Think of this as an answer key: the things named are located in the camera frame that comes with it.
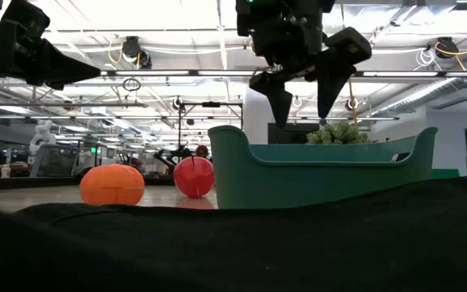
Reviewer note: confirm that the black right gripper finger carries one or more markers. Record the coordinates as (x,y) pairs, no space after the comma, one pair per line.
(339,61)
(276,93)

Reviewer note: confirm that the orange toy fruit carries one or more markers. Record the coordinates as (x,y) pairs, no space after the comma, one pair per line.
(112,184)

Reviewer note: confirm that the red toy apple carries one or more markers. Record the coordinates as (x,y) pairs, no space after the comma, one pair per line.
(194,178)

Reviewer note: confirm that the black background robot arm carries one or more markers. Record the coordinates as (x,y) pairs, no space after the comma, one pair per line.
(172,155)

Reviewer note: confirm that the teal plastic tupperware container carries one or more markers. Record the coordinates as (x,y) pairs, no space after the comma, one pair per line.
(298,182)

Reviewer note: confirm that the black screen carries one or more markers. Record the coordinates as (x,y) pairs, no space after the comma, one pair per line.
(290,134)

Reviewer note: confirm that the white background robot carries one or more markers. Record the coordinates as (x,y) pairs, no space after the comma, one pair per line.
(43,131)

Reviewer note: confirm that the green spiky artificial plant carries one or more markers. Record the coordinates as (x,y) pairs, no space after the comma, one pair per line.
(339,134)

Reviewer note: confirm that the grey mesh chair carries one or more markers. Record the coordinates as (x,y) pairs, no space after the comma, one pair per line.
(55,160)

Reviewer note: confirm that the green box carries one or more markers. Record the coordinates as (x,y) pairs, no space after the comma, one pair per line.
(446,173)

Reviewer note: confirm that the black cloth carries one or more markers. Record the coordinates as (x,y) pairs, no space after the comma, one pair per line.
(233,251)

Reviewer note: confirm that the black background rig frame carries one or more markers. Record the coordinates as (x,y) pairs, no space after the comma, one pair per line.
(211,104)

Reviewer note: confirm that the silver ventilation duct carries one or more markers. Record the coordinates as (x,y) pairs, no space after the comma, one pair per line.
(420,95)

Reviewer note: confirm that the black aluminium table frame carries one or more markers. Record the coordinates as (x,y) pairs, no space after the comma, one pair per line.
(26,182)

